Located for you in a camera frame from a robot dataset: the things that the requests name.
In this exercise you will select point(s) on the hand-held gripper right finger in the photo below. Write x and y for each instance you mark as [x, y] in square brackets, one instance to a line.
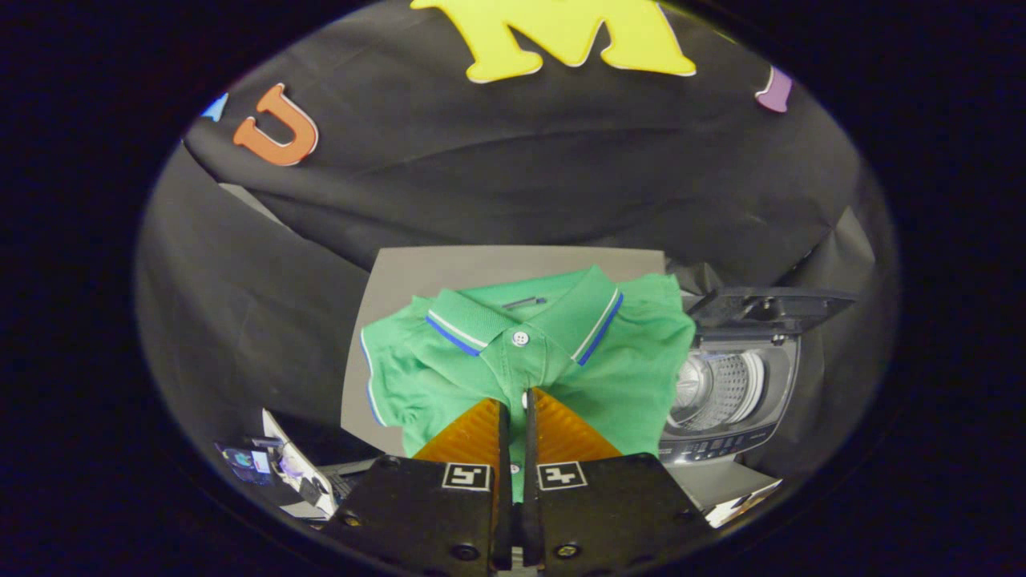
[609, 505]

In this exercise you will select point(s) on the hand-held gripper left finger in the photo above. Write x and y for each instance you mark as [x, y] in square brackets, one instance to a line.
[425, 505]

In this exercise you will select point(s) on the green polo shirt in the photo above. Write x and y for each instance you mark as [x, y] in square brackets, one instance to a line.
[617, 377]

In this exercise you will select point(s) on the grey washing machine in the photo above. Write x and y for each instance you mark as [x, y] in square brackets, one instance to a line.
[721, 425]

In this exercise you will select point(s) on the printed white card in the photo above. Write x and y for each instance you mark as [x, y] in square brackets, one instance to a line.
[741, 503]

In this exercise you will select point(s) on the white blue printed board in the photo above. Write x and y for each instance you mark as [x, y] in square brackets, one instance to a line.
[296, 469]

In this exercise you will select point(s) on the black backdrop cloth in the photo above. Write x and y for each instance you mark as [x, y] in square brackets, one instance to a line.
[513, 160]

